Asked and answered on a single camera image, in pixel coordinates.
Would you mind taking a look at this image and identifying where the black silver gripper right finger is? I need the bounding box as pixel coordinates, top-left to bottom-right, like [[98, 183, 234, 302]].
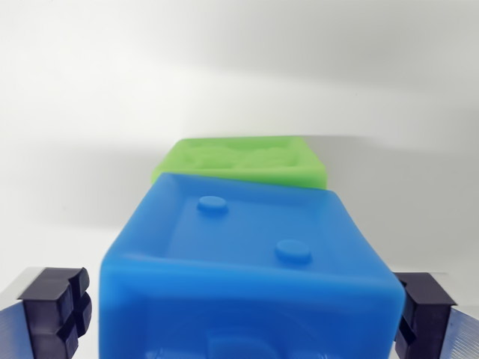
[[394, 271, 479, 359]]

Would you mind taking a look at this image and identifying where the black silver gripper left finger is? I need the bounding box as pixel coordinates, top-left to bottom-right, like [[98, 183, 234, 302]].
[[0, 266, 91, 359]]

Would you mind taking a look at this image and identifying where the blue rubber cube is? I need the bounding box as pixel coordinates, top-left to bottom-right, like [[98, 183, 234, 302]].
[[97, 171, 408, 359]]

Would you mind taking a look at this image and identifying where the green rubber cube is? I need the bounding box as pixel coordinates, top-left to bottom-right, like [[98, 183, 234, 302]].
[[150, 136, 329, 191]]

